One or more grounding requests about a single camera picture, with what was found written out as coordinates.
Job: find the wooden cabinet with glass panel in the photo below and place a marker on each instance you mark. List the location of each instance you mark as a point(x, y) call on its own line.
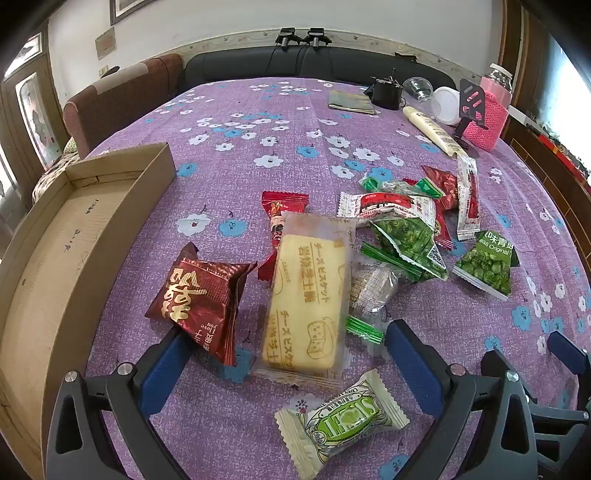
point(549, 92)

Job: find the wooden door with glass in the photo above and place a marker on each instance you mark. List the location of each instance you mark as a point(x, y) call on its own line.
point(27, 110)

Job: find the wide white red snack packet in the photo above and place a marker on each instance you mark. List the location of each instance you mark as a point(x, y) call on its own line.
point(392, 205)

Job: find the brown armchair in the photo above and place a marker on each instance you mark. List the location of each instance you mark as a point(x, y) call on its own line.
point(115, 101)

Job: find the clear green-striped snack packet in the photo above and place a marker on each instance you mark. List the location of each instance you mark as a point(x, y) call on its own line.
point(376, 286)

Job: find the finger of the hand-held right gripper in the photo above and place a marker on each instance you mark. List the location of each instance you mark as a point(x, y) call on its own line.
point(565, 353)
point(561, 419)

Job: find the white green candy packet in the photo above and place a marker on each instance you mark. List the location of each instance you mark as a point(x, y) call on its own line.
point(339, 422)

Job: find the black leather sofa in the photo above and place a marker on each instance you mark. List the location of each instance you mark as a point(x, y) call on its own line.
point(258, 64)

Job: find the floral seat cushion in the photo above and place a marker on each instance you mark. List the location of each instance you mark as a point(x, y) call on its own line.
point(55, 168)

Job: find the purple floral tablecloth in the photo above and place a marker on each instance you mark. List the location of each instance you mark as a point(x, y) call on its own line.
point(258, 152)

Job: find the green pea packet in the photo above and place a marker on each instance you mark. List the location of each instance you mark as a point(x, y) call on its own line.
point(408, 240)
point(487, 267)

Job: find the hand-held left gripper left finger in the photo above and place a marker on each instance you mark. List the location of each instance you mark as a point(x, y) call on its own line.
point(161, 374)

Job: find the dark red gold-print snack packet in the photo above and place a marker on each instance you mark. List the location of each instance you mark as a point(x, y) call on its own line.
point(198, 300)

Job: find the long white red snack packet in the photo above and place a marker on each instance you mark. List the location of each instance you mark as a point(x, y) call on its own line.
point(467, 198)

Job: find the black clamp device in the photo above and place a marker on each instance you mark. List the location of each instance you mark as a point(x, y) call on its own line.
point(316, 37)
point(286, 37)

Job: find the small green snack packet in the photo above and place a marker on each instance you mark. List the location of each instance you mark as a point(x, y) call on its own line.
point(411, 188)
point(371, 183)

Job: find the framed wall picture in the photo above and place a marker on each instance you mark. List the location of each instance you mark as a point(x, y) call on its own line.
point(134, 9)

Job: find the brown cardboard box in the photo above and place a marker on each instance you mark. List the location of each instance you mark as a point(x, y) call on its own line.
point(51, 240)

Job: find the small wall plaque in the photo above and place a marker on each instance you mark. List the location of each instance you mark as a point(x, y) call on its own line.
point(105, 42)

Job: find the red foil snack packet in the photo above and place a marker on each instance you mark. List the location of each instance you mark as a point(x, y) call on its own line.
point(441, 184)

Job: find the white cup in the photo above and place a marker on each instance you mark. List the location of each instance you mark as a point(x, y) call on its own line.
point(445, 105)

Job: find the bottle with pink knit sleeve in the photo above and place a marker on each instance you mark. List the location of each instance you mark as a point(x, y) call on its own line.
point(491, 110)

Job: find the clear yellow biscuit packet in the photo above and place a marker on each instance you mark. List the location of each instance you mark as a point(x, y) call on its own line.
point(304, 295)

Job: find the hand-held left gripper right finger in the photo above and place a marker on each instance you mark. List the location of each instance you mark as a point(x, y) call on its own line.
point(411, 364)

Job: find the bright red candy packet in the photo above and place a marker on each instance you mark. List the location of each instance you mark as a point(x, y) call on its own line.
point(277, 207)

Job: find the grey green pouch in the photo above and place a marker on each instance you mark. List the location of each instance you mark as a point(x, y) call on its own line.
point(352, 102)

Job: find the small black device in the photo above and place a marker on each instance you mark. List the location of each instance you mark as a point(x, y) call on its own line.
point(387, 92)

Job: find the black phone stand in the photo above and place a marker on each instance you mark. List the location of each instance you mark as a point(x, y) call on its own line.
point(472, 104)

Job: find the cream squeeze tube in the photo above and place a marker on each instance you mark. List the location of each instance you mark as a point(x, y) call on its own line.
point(434, 129)

